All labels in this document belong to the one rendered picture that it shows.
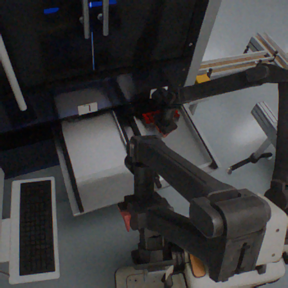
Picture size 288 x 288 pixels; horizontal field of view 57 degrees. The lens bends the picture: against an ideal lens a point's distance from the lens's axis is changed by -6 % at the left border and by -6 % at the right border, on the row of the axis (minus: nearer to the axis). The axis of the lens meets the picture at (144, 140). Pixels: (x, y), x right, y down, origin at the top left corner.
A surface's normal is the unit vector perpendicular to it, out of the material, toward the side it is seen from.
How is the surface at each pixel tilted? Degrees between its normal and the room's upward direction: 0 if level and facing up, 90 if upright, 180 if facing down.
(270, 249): 48
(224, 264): 55
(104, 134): 0
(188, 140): 0
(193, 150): 0
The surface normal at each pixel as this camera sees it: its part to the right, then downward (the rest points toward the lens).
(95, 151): 0.10, -0.54
